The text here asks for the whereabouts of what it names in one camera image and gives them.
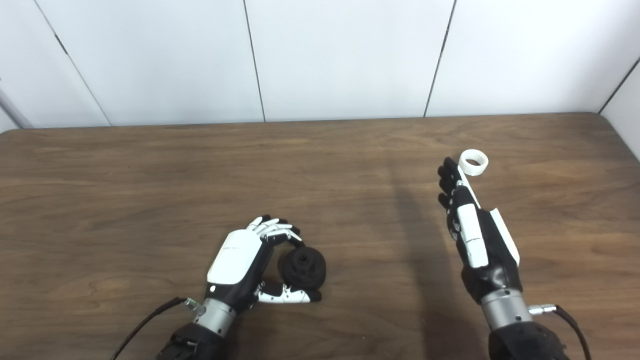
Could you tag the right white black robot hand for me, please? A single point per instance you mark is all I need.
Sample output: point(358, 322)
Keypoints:
point(492, 270)

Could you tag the round black plastic part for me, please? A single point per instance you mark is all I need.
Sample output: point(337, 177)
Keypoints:
point(302, 267)

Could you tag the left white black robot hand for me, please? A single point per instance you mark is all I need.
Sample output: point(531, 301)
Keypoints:
point(235, 260)

